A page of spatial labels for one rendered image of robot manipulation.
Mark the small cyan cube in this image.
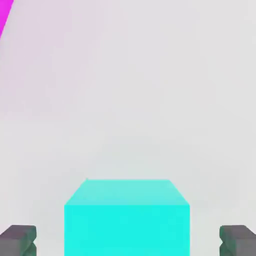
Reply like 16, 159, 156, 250
63, 177, 191, 256

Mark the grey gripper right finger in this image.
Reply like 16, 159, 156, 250
219, 224, 256, 256

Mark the large magenta box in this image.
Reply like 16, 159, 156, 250
0, 0, 14, 39

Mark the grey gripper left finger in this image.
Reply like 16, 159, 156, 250
0, 224, 38, 256

